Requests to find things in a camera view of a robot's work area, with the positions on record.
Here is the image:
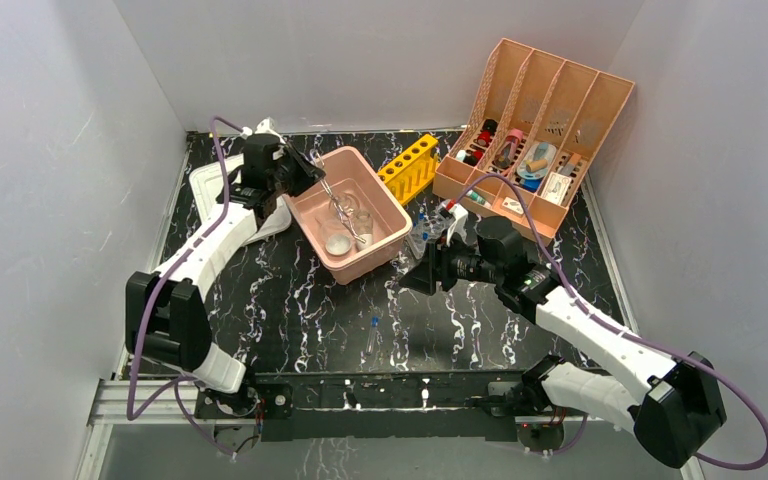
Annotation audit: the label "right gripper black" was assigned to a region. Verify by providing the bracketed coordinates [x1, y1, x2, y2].
[398, 229, 502, 296]

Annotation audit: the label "metal wire tongs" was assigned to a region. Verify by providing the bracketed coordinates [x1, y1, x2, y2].
[320, 174, 366, 243]

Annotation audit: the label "clear plastic funnel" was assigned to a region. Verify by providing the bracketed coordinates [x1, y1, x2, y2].
[317, 216, 345, 244]

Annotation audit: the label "pink plastic bin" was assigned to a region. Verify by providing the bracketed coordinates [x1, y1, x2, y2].
[285, 146, 412, 285]

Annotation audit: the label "clear glass bottle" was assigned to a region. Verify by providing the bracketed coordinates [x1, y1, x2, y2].
[353, 210, 374, 250]

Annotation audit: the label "blue cap tube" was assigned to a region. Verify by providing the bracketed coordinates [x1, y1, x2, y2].
[363, 316, 379, 356]

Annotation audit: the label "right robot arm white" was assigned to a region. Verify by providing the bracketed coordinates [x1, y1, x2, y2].
[399, 217, 727, 468]

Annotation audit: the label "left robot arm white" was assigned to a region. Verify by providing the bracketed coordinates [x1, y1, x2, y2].
[126, 131, 325, 416]

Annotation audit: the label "clear acrylic tube rack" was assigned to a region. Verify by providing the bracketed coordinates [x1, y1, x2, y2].
[407, 205, 458, 260]

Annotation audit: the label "green white tube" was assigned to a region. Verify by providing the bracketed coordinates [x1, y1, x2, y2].
[465, 190, 487, 205]

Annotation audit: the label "white bin lid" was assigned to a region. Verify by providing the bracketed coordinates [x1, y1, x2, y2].
[189, 163, 292, 246]

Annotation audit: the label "yellow test tube rack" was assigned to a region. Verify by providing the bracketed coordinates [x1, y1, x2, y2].
[377, 134, 440, 206]

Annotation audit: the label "white label box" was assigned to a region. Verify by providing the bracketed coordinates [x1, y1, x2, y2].
[540, 172, 573, 206]

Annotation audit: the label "red black bottle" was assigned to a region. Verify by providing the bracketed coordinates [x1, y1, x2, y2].
[475, 118, 498, 148]

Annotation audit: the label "pink desk organizer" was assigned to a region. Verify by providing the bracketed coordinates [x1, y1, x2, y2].
[432, 39, 635, 242]

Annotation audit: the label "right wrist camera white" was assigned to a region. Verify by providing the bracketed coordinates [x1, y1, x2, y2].
[440, 203, 469, 238]

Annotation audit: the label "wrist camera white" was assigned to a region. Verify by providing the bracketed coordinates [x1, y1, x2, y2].
[253, 117, 286, 143]
[440, 203, 469, 238]

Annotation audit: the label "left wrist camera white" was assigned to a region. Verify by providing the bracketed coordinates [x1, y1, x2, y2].
[253, 117, 286, 143]

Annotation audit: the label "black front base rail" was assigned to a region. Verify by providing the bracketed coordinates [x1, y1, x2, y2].
[256, 370, 547, 442]

